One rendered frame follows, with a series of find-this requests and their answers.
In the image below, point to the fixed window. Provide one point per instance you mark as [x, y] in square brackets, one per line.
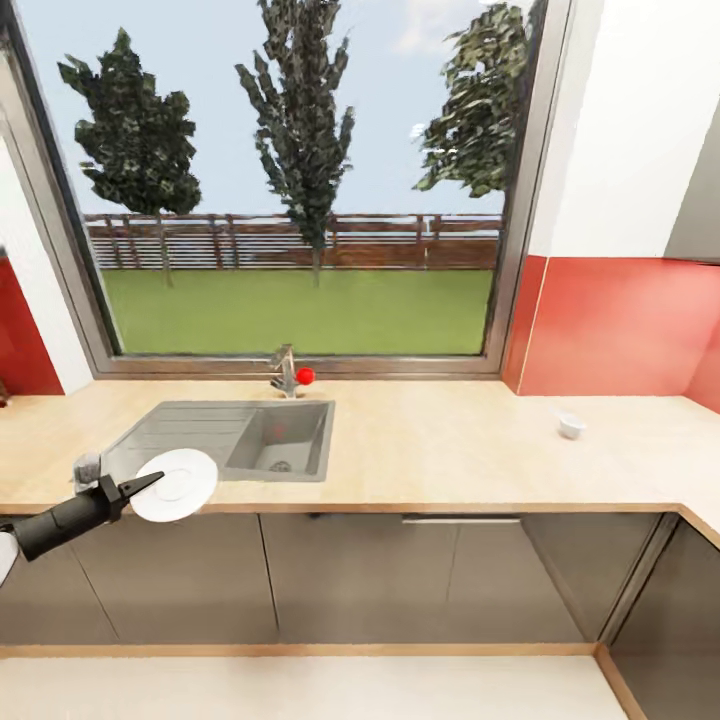
[214, 179]

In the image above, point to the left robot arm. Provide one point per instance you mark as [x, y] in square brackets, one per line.
[97, 499]

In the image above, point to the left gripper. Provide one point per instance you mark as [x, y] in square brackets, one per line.
[104, 503]

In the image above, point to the coffee cup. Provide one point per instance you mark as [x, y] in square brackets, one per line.
[573, 426]

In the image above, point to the countertop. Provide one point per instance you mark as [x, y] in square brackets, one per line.
[672, 438]
[397, 447]

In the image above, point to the drop in sink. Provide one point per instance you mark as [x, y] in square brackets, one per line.
[267, 442]

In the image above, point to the saucer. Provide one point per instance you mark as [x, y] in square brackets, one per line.
[190, 479]

